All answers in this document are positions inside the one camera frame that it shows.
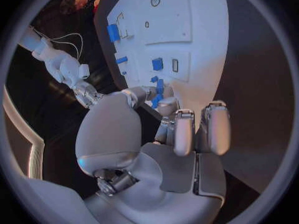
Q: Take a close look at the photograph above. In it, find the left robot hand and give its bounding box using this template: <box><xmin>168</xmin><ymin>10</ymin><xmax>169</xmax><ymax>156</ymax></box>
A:
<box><xmin>75</xmin><ymin>86</ymin><xmax>232</xmax><ymax>224</ymax></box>

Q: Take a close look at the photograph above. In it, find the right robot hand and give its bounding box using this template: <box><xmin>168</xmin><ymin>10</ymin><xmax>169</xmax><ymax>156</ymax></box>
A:
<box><xmin>73</xmin><ymin>81</ymin><xmax>106</xmax><ymax>109</ymax></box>

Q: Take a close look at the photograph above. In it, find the blue short cylinder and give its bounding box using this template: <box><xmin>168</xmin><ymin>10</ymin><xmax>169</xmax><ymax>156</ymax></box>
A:
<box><xmin>150</xmin><ymin>94</ymin><xmax>164</xmax><ymax>110</ymax></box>

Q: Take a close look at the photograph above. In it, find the white task board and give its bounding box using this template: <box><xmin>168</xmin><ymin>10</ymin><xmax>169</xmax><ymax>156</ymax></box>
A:
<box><xmin>101</xmin><ymin>0</ymin><xmax>230</xmax><ymax>121</ymax></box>

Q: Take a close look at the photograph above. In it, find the blue rectangular block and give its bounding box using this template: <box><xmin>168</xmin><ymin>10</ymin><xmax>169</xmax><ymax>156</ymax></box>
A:
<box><xmin>106</xmin><ymin>24</ymin><xmax>121</xmax><ymax>43</ymax></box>

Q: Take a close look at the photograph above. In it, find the blue square block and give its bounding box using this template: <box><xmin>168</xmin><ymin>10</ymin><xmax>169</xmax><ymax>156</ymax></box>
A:
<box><xmin>151</xmin><ymin>57</ymin><xmax>164</xmax><ymax>72</ymax></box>

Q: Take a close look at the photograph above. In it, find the white cable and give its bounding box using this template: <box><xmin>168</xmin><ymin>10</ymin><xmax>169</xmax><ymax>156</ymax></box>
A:
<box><xmin>49</xmin><ymin>33</ymin><xmax>84</xmax><ymax>60</ymax></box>
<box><xmin>31</xmin><ymin>27</ymin><xmax>79</xmax><ymax>58</ymax></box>

